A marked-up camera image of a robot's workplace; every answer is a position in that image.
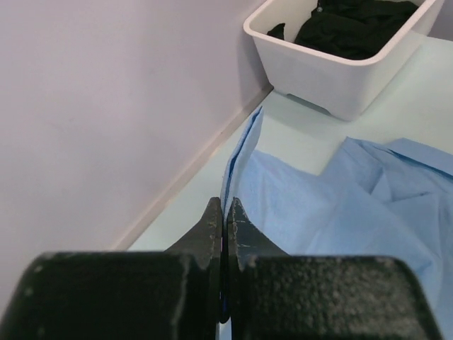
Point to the black shirt in bin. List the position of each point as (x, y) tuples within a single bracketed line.
[(354, 30)]

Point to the white plastic bin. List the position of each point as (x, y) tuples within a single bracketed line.
[(343, 87)]

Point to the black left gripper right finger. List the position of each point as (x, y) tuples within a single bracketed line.
[(269, 294)]

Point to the light blue long sleeve shirt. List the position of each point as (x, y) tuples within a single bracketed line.
[(391, 199)]

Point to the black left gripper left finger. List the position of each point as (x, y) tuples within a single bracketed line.
[(171, 294)]

